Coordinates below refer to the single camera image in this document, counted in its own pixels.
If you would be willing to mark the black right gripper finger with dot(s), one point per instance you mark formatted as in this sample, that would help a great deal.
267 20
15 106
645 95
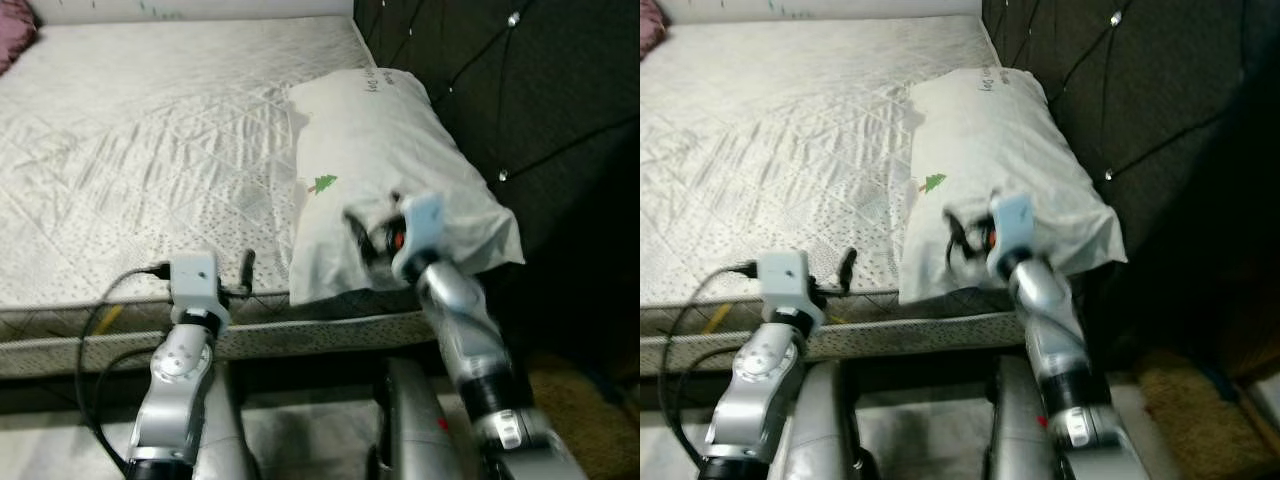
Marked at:
355 222
955 225

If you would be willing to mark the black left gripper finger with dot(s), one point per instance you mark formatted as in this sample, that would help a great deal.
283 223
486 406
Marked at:
847 268
248 268

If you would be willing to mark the white pillow with tree print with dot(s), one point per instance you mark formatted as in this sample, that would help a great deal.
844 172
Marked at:
390 140
1000 140

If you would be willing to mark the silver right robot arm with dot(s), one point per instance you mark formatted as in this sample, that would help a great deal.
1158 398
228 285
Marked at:
1050 310
460 320

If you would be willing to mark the white patterned quilted mattress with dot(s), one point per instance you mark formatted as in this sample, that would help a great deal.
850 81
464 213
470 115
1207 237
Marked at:
780 150
150 150

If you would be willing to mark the silver left robot leg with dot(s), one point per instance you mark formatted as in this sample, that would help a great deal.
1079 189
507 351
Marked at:
830 430
225 430

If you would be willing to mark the silver robot leg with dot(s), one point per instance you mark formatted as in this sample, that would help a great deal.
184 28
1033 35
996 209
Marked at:
225 430
410 420
1015 420
830 430

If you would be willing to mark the silver right robot leg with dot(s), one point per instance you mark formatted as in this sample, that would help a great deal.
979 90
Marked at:
410 420
1015 420

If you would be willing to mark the black tufted headboard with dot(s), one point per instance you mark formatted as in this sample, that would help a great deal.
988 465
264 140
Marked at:
540 90
1150 90

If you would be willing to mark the brown shaggy rug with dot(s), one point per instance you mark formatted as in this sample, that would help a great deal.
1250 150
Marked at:
590 420
1190 410

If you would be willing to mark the purple cartoon print blanket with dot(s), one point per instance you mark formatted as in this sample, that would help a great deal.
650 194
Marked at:
15 35
650 25

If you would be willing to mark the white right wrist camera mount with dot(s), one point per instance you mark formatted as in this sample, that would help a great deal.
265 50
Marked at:
1012 225
422 225

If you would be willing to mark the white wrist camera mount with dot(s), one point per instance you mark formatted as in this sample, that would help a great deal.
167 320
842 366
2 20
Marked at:
422 225
1012 225
785 275
195 275

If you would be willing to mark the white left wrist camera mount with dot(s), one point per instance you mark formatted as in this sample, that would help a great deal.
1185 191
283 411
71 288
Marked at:
195 275
785 275

